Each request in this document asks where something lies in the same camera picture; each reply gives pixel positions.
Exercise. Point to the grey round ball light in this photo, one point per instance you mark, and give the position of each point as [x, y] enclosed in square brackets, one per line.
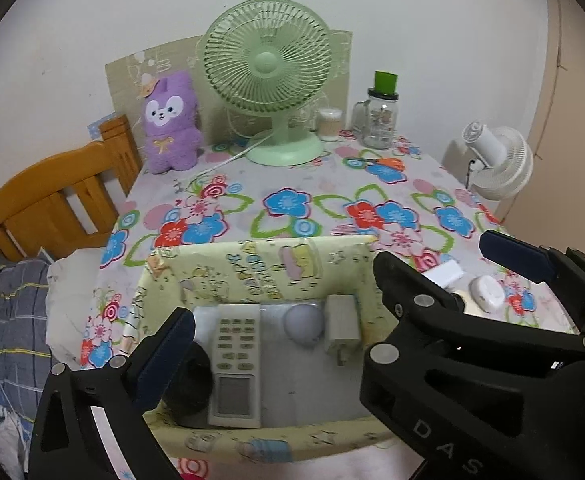
[304, 324]

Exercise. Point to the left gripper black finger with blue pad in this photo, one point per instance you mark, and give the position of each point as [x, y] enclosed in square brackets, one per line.
[66, 443]

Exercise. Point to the orange handled scissors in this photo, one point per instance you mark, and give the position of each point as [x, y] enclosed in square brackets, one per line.
[358, 162]

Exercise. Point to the white standing fan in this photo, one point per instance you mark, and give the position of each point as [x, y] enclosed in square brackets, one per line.
[502, 164]

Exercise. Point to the white blanket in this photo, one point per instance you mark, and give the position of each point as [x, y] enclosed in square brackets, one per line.
[71, 282]

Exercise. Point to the black round speaker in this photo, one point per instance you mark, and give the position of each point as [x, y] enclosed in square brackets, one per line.
[190, 389]

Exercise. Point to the white small charger plug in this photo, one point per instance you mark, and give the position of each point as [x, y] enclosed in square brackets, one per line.
[342, 332]

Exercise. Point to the green desk fan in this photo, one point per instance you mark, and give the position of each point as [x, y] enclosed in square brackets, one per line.
[268, 58]

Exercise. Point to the white 45W charger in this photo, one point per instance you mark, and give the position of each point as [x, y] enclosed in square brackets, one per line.
[445, 274]

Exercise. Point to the white earbud case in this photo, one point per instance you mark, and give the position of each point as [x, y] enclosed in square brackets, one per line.
[487, 293]

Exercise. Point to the plaid grey pillow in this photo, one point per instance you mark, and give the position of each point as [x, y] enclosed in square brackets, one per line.
[25, 358]

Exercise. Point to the beige door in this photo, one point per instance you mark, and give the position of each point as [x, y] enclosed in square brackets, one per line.
[550, 210]

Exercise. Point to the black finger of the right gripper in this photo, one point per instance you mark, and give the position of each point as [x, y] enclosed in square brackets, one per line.
[412, 289]

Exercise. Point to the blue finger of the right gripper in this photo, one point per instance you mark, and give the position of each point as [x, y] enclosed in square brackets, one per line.
[563, 272]

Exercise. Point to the white remote control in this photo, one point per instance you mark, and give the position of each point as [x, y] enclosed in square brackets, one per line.
[236, 367]

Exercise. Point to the yellow cartoon storage box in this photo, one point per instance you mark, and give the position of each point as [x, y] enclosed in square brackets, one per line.
[309, 396]

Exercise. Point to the cotton swab container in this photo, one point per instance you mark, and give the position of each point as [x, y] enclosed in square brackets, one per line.
[329, 123]

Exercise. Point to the glass jar mug green lid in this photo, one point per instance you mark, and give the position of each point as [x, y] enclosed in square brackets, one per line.
[374, 119]

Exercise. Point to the purple plush bunny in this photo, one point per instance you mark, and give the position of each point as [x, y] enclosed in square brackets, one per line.
[172, 138]

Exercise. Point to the cream round bear item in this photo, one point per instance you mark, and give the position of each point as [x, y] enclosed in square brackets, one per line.
[470, 306]

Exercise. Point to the beige cartoon wall board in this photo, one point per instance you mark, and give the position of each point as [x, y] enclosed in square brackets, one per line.
[128, 77]

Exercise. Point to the floral tablecloth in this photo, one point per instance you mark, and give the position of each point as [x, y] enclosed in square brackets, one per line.
[422, 215]

